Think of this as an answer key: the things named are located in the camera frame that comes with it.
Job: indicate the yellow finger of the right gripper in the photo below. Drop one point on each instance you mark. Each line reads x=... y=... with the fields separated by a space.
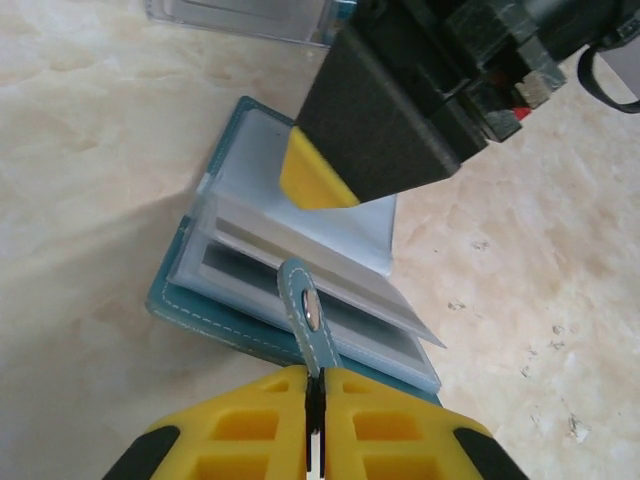
x=370 y=130

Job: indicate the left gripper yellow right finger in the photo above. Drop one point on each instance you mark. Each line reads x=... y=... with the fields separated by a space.
x=390 y=430

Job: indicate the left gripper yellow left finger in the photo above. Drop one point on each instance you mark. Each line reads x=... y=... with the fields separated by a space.
x=240 y=430

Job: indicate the teal leather card holder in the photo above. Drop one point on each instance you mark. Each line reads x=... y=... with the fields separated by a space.
x=210 y=310

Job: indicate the white magnetic-stripe card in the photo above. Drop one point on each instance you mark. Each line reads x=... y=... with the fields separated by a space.
x=360 y=295
x=240 y=267

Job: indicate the clear acrylic card display stand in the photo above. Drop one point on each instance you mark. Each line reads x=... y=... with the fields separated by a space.
x=225 y=22

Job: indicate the blue card stack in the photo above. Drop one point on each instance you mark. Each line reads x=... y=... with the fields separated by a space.
x=335 y=15

